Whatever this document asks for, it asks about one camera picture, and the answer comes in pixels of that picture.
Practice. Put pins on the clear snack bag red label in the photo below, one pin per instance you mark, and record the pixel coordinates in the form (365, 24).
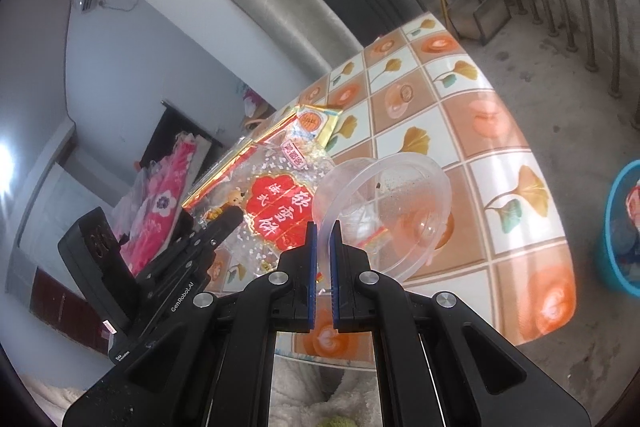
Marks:
(280, 207)

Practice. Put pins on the blue plastic mesh basket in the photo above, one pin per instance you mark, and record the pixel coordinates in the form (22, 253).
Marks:
(607, 227)

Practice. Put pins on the table with patterned cloth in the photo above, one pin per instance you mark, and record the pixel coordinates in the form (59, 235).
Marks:
(500, 117)

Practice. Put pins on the clear round plastic container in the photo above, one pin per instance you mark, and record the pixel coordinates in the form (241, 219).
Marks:
(400, 207)

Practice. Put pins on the small gold snack packet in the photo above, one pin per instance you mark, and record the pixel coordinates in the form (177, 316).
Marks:
(315, 122)

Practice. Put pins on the white fleece garment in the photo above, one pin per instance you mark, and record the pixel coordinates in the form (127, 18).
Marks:
(300, 387)

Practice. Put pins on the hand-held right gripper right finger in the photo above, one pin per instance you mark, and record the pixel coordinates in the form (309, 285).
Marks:
(355, 287)

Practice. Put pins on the metal balcony railing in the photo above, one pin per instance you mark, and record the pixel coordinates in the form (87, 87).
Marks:
(591, 54)

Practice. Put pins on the dark red wooden cabinet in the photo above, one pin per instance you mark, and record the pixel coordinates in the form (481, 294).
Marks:
(55, 307)

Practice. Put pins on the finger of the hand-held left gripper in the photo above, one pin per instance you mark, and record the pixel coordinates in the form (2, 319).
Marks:
(225, 227)

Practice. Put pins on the pink and beige item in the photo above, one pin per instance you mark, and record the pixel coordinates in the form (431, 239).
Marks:
(252, 104)

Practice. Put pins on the grey metal dustpan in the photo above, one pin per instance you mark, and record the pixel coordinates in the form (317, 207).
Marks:
(492, 14)

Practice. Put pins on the dark wooden furniture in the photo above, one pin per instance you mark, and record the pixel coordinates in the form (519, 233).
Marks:
(170, 127)

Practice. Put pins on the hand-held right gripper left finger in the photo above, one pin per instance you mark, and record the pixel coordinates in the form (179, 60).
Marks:
(295, 287)

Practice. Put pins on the pink floral plastic bag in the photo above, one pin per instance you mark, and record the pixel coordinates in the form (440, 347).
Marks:
(160, 202)

